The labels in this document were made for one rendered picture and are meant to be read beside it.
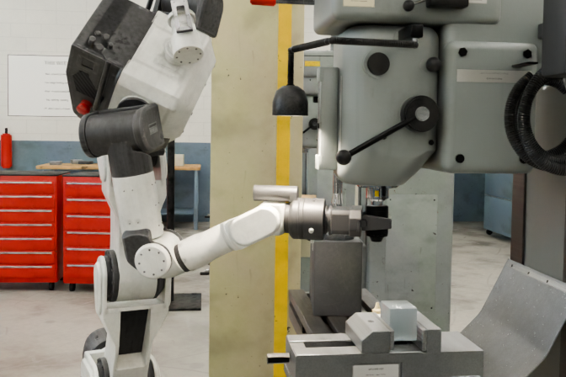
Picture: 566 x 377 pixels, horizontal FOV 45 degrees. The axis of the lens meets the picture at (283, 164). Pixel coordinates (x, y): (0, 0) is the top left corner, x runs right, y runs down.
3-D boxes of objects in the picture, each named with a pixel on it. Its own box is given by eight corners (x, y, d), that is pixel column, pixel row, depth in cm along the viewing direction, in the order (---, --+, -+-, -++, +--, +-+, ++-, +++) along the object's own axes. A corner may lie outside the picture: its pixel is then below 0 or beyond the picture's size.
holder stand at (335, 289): (312, 315, 170) (314, 236, 169) (308, 294, 192) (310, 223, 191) (361, 316, 170) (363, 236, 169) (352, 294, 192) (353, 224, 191)
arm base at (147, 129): (89, 173, 149) (71, 129, 143) (109, 143, 159) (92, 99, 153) (154, 167, 146) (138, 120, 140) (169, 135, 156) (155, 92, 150)
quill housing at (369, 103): (344, 188, 132) (348, 20, 130) (326, 179, 152) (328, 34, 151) (440, 188, 134) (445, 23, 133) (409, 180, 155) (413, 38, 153)
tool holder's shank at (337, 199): (344, 208, 173) (345, 163, 172) (332, 208, 173) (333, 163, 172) (342, 206, 176) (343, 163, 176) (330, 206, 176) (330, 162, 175)
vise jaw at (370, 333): (360, 353, 120) (361, 331, 120) (344, 332, 133) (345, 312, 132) (393, 352, 121) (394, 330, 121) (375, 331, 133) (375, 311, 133)
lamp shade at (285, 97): (266, 115, 139) (266, 84, 139) (298, 116, 142) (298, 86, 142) (280, 114, 132) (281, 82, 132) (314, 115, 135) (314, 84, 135)
